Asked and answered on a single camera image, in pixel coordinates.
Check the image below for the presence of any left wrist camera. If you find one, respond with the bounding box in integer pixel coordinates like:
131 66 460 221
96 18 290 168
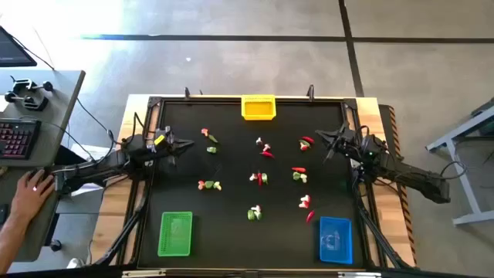
153 125 173 147

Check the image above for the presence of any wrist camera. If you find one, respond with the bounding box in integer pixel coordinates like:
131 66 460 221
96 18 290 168
360 134 388 163
153 125 173 147

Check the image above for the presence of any person's forearm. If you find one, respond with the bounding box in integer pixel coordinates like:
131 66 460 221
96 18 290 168
0 214 25 264

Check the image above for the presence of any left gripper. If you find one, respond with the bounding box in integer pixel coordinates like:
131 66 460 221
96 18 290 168
149 135 195 159

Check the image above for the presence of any blue plastic basket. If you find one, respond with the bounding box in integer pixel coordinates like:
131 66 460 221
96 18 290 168
319 215 354 266

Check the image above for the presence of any grey desk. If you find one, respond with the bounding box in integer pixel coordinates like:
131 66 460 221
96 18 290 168
0 69 86 263

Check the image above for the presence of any yellow plastic basket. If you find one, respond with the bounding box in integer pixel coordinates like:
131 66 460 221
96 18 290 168
241 94 277 121

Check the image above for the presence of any green plastic basket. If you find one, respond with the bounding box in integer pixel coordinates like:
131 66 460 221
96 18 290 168
157 211 194 258

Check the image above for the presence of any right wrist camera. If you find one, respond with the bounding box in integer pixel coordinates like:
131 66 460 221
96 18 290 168
360 134 388 163

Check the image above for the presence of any black table clamp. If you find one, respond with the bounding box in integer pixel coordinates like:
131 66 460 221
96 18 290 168
3 91 50 112
11 77 54 93

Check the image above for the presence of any black table mat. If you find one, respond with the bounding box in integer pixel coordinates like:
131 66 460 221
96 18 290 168
137 100 366 270

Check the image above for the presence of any silver metal bracket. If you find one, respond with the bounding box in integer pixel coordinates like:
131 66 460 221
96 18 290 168
338 271 383 278
122 270 167 278

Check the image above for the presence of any black desk monitor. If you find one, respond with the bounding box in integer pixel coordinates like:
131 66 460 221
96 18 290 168
0 25 39 69

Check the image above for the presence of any grey metal table frame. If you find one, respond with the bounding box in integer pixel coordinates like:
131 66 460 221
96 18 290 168
425 98 494 227

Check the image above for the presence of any white paper sheet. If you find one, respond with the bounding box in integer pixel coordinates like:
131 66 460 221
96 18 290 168
63 142 117 198

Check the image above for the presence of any black aluminium table frame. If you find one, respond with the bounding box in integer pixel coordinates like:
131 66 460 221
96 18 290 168
94 95 414 271

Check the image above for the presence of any wooden table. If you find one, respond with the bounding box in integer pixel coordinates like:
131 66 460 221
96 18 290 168
89 93 416 271

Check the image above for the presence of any person's hand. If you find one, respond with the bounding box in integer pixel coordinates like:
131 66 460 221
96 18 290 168
10 168 56 222

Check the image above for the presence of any yellow black hazard strip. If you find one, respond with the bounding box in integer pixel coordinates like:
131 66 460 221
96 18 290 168
380 103 418 268

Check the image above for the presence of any black backlit keyboard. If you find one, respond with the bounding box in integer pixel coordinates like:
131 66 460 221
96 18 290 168
0 118 42 161

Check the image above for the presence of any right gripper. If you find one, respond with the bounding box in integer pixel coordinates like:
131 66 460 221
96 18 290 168
315 129 367 162

